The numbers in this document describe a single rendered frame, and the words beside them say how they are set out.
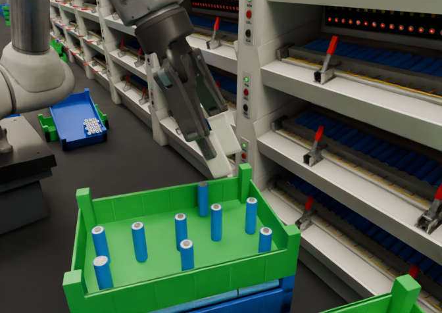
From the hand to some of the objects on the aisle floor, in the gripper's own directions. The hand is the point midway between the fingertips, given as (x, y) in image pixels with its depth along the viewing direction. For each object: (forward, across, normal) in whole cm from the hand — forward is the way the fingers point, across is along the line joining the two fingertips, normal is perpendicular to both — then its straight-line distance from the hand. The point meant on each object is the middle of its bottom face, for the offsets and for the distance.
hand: (220, 146), depth 50 cm
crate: (-3, -88, -102) cm, 135 cm away
